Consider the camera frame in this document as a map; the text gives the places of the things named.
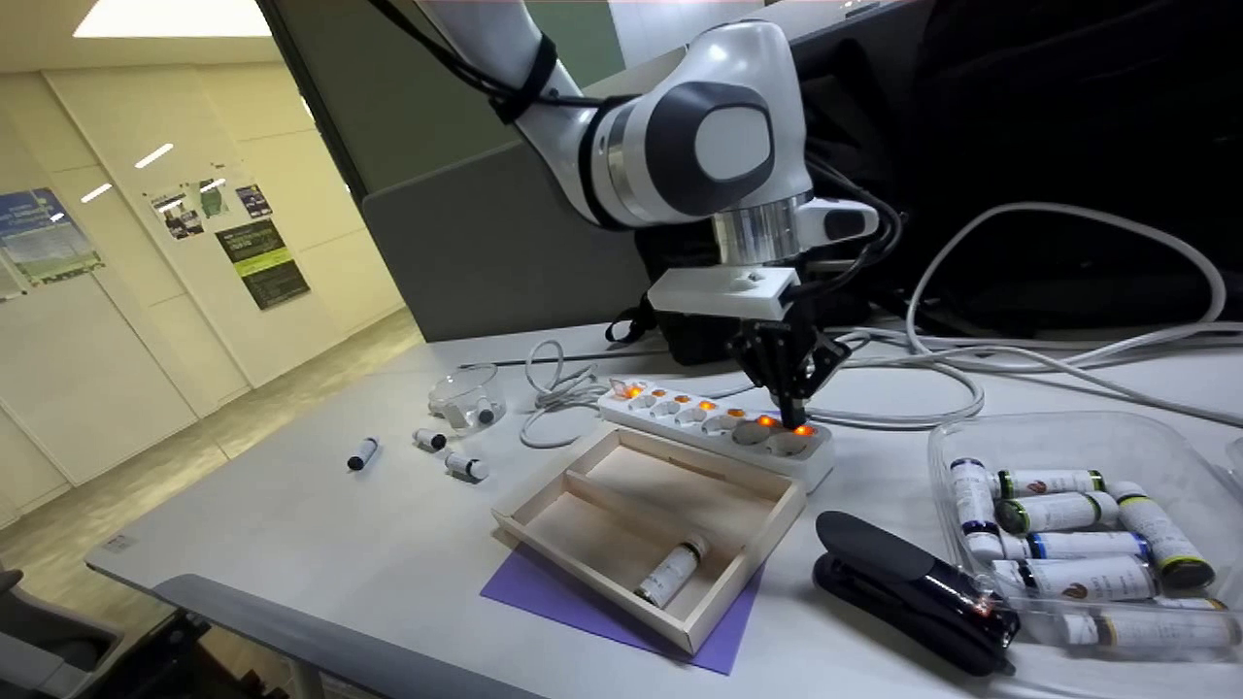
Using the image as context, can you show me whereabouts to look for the black stapler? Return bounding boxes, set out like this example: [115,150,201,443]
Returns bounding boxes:
[813,507,1024,679]

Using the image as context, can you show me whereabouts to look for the coiled white power cable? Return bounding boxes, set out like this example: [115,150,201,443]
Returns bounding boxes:
[518,336,610,455]

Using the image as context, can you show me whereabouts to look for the white power strip orange switches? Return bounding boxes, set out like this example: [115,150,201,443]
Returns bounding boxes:
[593,378,839,489]

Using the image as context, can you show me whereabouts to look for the grey partition panel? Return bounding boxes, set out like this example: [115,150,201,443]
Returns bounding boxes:
[359,159,655,345]

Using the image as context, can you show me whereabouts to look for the blue wall poster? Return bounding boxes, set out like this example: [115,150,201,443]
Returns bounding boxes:
[0,188,110,299]

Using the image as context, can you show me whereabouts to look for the thick white looped cable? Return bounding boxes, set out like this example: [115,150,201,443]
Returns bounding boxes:
[900,199,1233,392]

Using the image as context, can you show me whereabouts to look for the white tube in wooden tray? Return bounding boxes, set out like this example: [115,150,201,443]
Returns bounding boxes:
[634,536,712,613]

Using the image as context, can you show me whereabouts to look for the purple paper sheet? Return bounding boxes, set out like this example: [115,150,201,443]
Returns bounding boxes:
[478,538,766,679]

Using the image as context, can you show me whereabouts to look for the white paint tube blue band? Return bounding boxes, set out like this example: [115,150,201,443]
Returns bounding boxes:
[1021,528,1159,564]
[948,455,1001,560]

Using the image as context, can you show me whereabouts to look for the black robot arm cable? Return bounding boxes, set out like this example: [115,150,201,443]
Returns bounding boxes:
[366,0,612,128]

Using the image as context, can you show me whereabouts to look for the white paint tube green band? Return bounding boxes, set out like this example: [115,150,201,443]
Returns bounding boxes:
[994,467,1108,502]
[994,489,1124,536]

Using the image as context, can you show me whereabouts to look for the small wall notice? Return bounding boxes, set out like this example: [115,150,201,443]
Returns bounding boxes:
[150,190,208,243]
[233,178,274,220]
[193,175,233,220]

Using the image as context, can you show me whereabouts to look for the white paint tube dark band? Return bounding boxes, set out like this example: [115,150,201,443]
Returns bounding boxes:
[985,554,1159,607]
[1051,602,1243,657]

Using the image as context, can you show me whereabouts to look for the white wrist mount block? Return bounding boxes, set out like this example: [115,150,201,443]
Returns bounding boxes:
[646,265,808,325]

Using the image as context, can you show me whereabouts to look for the black chair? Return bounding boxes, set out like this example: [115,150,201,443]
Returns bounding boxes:
[0,564,217,699]

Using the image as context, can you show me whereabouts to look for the white cable loop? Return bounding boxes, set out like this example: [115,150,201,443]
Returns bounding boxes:
[808,345,990,435]

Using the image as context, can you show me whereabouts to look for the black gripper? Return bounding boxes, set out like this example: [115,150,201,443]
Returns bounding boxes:
[721,314,856,428]

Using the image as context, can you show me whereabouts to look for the square ceiling light panel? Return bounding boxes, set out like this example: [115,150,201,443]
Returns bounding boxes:
[71,0,274,43]

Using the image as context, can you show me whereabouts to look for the white paint tube yellow cap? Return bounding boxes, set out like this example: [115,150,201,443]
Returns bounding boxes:
[1108,478,1221,593]

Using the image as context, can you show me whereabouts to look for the thin white cable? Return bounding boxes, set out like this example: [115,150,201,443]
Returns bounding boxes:
[839,323,1243,435]

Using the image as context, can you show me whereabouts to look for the wooden tray with divider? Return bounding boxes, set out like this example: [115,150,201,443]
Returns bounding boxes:
[494,422,808,657]

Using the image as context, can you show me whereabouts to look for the large black backpack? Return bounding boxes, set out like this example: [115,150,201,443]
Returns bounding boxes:
[906,0,1243,333]

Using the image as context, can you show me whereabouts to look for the black wall poster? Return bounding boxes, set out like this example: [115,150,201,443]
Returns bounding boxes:
[212,217,313,314]

